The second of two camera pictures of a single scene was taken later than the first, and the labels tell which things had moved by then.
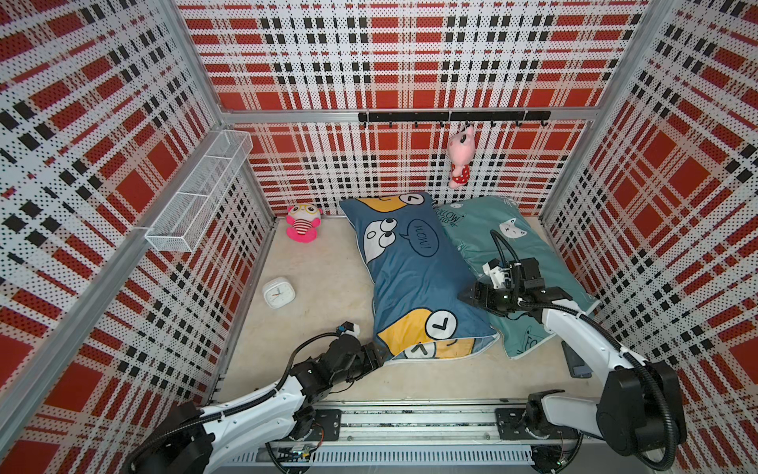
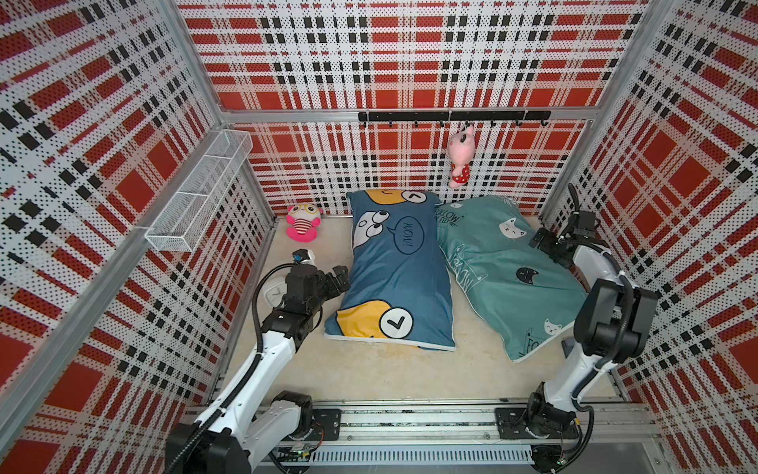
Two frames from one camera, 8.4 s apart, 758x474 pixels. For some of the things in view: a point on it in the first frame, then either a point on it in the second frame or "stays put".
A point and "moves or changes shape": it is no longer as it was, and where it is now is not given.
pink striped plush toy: [303, 221] stays put
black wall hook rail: [455, 116] stays put
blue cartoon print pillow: [417, 272] moves or changes shape
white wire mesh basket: [186, 220] stays put
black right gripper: [477, 292] to [544, 243]
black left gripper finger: [377, 355] to [341, 277]
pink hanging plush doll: [460, 148] stays put
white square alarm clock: [278, 292] stays put
